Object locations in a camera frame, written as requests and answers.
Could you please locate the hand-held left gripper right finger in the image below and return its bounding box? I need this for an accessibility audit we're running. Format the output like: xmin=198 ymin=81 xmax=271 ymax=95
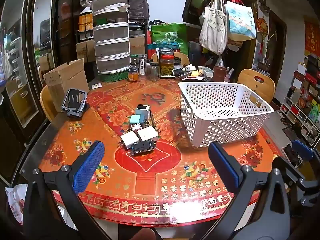
xmin=208 ymin=142 xmax=292 ymax=240

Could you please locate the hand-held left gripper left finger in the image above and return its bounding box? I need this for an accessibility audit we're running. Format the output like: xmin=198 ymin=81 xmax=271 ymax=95
xmin=22 ymin=141 xmax=118 ymax=240

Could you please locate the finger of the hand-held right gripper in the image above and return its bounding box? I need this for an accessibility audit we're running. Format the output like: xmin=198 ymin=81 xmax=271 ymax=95
xmin=271 ymin=140 xmax=320 ymax=207

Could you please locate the white perforated plastic basket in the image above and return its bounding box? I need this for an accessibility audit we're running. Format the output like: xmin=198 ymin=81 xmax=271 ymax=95
xmin=178 ymin=81 xmax=275 ymax=148

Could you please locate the white plug charger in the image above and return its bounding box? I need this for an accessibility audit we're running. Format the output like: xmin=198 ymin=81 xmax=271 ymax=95
xmin=118 ymin=131 xmax=140 ymax=151
xmin=137 ymin=126 xmax=160 ymax=143

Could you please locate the black toy car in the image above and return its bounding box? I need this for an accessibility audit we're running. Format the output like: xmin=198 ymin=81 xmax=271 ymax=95
xmin=129 ymin=140 xmax=157 ymax=157

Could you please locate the white and grey charger cube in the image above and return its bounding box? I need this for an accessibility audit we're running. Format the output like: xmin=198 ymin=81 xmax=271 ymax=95
xmin=136 ymin=104 xmax=152 ymax=123

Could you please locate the person's left hand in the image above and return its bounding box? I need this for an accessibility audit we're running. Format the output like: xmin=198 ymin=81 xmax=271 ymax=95
xmin=132 ymin=227 xmax=157 ymax=240

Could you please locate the white cube shelf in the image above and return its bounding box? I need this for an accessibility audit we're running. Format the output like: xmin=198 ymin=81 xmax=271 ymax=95
xmin=279 ymin=96 xmax=320 ymax=145

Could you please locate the black phone stand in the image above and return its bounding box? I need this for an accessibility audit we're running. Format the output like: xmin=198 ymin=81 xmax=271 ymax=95
xmin=61 ymin=88 xmax=90 ymax=118

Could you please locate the red floral tablecloth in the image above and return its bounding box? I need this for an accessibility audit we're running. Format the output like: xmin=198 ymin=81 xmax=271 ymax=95
xmin=20 ymin=74 xmax=285 ymax=228

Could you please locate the wooden chair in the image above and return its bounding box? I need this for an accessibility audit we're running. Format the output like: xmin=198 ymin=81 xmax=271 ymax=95
xmin=151 ymin=52 xmax=190 ymax=65
xmin=237 ymin=69 xmax=276 ymax=103
xmin=39 ymin=85 xmax=58 ymax=122

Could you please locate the white and red plastic bag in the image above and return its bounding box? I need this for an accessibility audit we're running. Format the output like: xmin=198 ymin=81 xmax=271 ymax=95
xmin=5 ymin=184 xmax=29 ymax=224

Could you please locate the open cardboard box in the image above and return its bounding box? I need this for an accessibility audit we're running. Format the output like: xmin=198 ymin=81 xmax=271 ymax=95
xmin=42 ymin=58 xmax=90 ymax=113

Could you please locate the brown cylindrical container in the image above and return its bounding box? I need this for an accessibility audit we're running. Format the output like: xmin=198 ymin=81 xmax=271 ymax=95
xmin=213 ymin=66 xmax=227 ymax=82

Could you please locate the potted orchid plant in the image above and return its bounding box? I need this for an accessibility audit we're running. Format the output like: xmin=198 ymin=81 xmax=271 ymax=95
xmin=257 ymin=31 xmax=276 ymax=72

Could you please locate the orange jam jar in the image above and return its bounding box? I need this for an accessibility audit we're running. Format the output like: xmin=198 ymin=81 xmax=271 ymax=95
xmin=128 ymin=68 xmax=139 ymax=82

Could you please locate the dark glass door cabinet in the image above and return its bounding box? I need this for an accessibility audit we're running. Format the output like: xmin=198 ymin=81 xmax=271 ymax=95
xmin=0 ymin=0 xmax=63 ymax=145

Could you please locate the empty clear glass jar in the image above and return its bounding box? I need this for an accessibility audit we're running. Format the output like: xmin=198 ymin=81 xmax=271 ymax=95
xmin=149 ymin=62 xmax=160 ymax=81

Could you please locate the brown cardboard box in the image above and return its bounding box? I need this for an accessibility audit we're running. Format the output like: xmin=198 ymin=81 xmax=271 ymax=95
xmin=76 ymin=40 xmax=95 ymax=63
xmin=130 ymin=34 xmax=146 ymax=55

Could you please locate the red lid pickle jar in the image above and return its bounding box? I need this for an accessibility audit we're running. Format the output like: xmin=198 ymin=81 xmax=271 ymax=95
xmin=159 ymin=52 xmax=175 ymax=77

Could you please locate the tiered mesh food cover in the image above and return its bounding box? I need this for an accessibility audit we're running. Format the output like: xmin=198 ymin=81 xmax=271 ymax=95
xmin=92 ymin=0 xmax=131 ymax=75

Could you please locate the round red ornament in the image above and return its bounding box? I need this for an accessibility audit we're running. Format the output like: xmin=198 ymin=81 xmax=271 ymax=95
xmin=257 ymin=17 xmax=269 ymax=33

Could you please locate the white canvas tote bag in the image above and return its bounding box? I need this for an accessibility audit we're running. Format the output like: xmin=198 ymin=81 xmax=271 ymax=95
xmin=199 ymin=0 xmax=228 ymax=55

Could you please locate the light blue printed tote bag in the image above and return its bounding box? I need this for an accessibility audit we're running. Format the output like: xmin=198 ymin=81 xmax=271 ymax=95
xmin=226 ymin=0 xmax=257 ymax=41

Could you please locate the green shopping bag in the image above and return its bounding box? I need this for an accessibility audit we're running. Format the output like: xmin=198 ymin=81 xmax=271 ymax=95
xmin=151 ymin=23 xmax=188 ymax=55

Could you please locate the orange canister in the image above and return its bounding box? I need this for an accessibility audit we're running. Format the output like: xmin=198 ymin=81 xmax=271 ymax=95
xmin=79 ymin=12 xmax=94 ymax=31

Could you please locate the black hanging bag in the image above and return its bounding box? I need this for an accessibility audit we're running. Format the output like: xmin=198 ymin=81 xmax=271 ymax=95
xmin=182 ymin=0 xmax=201 ymax=26

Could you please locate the black fabric cover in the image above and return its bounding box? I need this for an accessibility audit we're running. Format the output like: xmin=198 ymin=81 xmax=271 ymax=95
xmin=125 ymin=0 xmax=150 ymax=22

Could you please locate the red wall hanging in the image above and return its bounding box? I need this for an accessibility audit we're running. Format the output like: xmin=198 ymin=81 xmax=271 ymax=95
xmin=304 ymin=21 xmax=320 ymax=53

